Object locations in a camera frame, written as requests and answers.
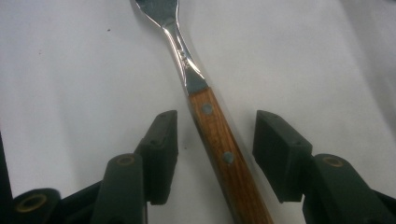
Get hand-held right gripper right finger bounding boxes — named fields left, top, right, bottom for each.
left=252, top=110, right=396, bottom=224

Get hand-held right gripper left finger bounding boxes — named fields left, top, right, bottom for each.
left=90, top=110, right=179, bottom=224

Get wooden-handled metal fork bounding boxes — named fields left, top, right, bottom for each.
left=134, top=0, right=276, bottom=224

